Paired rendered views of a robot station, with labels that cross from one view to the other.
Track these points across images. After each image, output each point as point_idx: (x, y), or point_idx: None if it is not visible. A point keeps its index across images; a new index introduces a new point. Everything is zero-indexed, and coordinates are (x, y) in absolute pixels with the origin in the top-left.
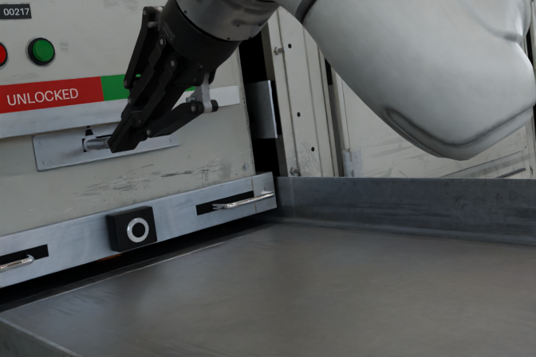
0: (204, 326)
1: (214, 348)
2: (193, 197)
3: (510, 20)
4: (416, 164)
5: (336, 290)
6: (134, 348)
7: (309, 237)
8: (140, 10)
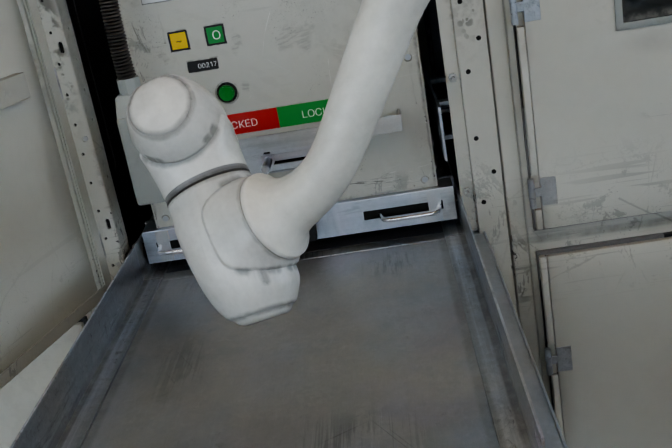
0: (224, 342)
1: (199, 363)
2: (360, 205)
3: (242, 258)
4: (653, 192)
5: (314, 345)
6: (181, 344)
7: (418, 271)
8: (313, 48)
